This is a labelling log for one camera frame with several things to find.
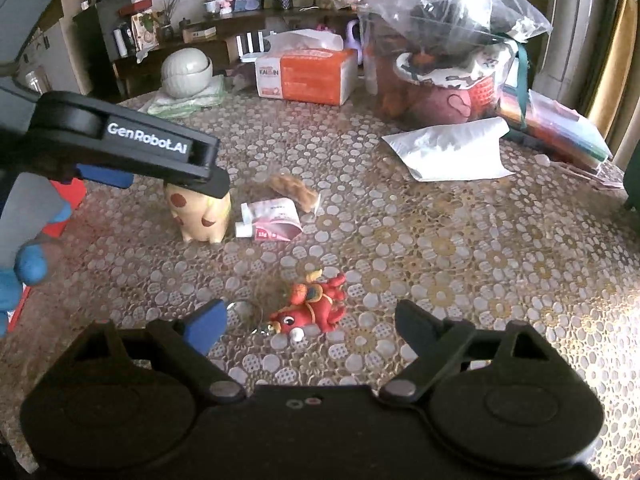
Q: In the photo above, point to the red white cardboard box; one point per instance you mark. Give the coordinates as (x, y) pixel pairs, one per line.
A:
(72, 193)

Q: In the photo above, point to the green folded cloth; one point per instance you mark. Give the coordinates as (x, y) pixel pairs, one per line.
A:
(163, 106)

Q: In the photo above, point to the purple vase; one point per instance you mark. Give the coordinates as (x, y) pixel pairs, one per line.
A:
(352, 39)

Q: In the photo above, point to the wrapped biscuit snack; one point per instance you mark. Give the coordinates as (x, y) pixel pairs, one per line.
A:
(296, 190)

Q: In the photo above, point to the orange tissue box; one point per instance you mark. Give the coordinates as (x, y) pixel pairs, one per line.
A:
(307, 65)

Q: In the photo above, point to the pink white small box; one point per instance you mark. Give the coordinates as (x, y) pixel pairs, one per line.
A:
(275, 220)

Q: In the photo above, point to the stack of colourful books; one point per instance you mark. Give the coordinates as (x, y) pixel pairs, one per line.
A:
(554, 129)

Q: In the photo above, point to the red dragon keychain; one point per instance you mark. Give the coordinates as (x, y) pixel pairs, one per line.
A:
(311, 302)

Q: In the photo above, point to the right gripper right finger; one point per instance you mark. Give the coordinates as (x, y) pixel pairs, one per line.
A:
(420, 330)

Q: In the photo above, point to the pink round pouch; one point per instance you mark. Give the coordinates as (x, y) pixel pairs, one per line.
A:
(447, 106)

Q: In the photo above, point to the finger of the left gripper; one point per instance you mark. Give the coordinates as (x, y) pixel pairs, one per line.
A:
(217, 185)
(106, 176)

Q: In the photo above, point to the white router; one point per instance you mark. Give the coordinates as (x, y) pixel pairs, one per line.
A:
(251, 45)

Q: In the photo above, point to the blue gloved hand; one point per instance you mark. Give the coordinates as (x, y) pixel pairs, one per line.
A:
(29, 203)

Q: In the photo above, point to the green ceramic bowls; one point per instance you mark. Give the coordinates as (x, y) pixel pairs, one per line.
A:
(186, 73)

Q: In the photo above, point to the wooden tv cabinet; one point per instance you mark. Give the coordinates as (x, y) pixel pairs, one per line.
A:
(216, 38)

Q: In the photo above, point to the yellow curtain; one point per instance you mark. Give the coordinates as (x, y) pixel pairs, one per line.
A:
(613, 68)

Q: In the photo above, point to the white paper sheet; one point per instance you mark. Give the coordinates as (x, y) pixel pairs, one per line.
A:
(448, 153)

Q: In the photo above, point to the black tall shelf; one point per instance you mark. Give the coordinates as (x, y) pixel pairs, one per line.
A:
(95, 30)

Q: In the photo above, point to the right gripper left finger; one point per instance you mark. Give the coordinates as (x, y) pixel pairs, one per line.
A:
(203, 327)

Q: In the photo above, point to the large clear plastic bag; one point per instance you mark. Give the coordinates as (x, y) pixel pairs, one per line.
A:
(410, 45)

